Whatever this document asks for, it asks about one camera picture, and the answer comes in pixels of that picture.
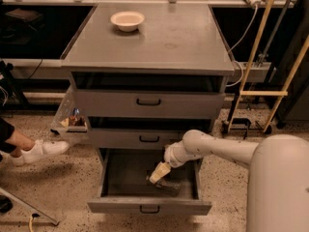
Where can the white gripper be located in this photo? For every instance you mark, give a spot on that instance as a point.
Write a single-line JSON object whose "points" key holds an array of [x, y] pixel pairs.
{"points": [[171, 158]]}

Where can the clear plastic water bottle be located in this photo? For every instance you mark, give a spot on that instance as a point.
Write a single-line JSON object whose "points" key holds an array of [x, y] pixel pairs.
{"points": [[173, 187]]}

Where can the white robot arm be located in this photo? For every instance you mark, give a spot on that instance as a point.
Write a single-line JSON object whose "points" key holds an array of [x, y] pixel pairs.
{"points": [[278, 175]]}

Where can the grey bottom drawer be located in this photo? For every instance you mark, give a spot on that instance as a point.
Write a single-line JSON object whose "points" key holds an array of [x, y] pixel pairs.
{"points": [[124, 187]]}

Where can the grey drawer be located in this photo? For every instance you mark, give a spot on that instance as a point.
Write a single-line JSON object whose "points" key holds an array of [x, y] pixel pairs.
{"points": [[130, 104], [134, 139], [124, 187]]}

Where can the grey middle drawer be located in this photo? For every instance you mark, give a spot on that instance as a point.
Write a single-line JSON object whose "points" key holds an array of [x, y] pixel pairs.
{"points": [[134, 139]]}

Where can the grey top drawer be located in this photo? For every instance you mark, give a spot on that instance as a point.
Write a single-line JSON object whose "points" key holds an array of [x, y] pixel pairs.
{"points": [[130, 104]]}

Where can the grey drawer cabinet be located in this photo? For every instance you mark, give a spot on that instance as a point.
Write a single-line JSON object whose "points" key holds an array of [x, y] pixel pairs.
{"points": [[177, 49]]}

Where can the clear plastic bin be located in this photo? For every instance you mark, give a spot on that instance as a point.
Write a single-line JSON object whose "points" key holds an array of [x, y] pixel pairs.
{"points": [[68, 121]]}

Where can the black wheeled stand base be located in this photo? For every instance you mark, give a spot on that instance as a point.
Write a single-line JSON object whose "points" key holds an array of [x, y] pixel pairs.
{"points": [[244, 126]]}

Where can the person's leg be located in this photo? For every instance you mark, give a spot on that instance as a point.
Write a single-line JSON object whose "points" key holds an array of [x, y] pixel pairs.
{"points": [[12, 141]]}

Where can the white bowl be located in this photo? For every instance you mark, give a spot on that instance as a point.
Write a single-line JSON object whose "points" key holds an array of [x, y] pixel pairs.
{"points": [[127, 21]]}

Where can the metal floor bar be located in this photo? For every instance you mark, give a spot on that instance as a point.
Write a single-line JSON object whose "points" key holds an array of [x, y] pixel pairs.
{"points": [[31, 208]]}

